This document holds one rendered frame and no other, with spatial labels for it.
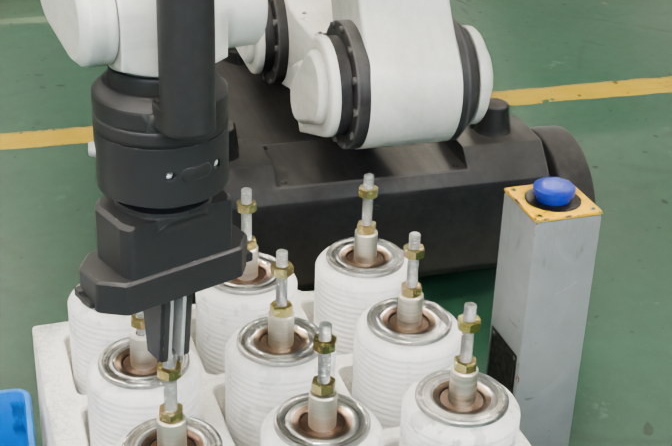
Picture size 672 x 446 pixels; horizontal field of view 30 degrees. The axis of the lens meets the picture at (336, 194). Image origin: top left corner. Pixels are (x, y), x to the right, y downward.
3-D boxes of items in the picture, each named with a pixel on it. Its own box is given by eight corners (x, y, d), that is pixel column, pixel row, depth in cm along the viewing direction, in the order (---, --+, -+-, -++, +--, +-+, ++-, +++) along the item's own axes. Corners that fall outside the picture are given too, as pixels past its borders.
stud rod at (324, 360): (318, 411, 96) (321, 328, 92) (314, 403, 97) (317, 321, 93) (331, 408, 96) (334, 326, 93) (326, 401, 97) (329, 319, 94)
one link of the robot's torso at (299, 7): (229, -28, 173) (323, 30, 129) (366, -35, 178) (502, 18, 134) (233, 82, 177) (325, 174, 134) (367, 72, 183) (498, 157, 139)
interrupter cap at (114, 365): (97, 344, 106) (96, 337, 106) (186, 337, 108) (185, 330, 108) (98, 396, 100) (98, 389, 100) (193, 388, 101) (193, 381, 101)
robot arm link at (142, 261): (118, 337, 80) (109, 170, 75) (50, 274, 87) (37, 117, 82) (278, 280, 87) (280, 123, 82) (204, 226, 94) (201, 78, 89)
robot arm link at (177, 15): (74, 109, 83) (63, -58, 78) (224, 87, 88) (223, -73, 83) (127, 178, 74) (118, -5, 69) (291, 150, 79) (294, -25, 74)
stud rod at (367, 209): (372, 245, 120) (376, 175, 117) (366, 249, 119) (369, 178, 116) (364, 242, 121) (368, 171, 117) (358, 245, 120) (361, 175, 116)
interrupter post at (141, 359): (129, 358, 105) (127, 325, 103) (157, 356, 105) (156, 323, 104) (130, 375, 103) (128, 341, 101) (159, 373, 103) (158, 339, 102)
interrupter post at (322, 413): (340, 419, 98) (341, 385, 97) (333, 438, 96) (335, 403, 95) (310, 415, 99) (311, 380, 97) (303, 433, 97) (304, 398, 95)
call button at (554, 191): (524, 196, 120) (526, 177, 119) (561, 192, 122) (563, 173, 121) (542, 215, 117) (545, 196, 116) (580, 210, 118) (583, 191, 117)
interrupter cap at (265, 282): (200, 261, 120) (199, 255, 119) (277, 253, 121) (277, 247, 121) (213, 302, 113) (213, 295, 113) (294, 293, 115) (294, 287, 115)
